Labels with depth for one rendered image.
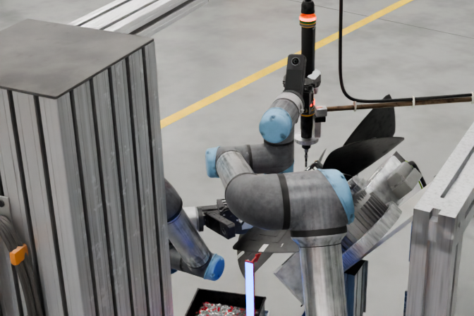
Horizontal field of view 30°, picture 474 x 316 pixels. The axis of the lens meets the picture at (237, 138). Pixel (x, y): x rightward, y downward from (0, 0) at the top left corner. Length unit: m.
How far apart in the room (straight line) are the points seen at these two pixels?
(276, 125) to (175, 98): 4.18
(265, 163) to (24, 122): 1.01
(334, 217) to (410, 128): 4.04
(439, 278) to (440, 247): 0.04
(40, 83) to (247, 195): 0.66
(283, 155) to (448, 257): 1.30
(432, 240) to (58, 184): 0.58
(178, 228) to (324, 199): 0.61
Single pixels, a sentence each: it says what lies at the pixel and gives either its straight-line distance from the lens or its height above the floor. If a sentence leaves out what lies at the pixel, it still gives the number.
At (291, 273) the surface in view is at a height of 1.00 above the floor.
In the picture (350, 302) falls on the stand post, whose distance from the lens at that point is 2.80.
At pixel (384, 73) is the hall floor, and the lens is 6.65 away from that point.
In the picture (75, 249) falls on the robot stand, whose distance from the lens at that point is 1.28.
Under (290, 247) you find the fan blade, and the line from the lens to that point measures 2.36.
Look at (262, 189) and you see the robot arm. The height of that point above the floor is 1.62.
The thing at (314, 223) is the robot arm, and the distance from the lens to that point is 1.75.
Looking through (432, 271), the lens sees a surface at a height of 1.98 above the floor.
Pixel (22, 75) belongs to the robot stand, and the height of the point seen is 2.03.
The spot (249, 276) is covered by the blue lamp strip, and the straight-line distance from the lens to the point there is 2.31.
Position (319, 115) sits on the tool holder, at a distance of 2.42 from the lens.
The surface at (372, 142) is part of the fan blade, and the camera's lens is 2.37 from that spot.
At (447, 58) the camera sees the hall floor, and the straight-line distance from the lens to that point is 6.99.
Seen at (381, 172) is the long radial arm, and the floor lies 1.14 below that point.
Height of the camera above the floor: 2.48
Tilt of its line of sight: 26 degrees down
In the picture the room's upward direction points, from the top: 2 degrees counter-clockwise
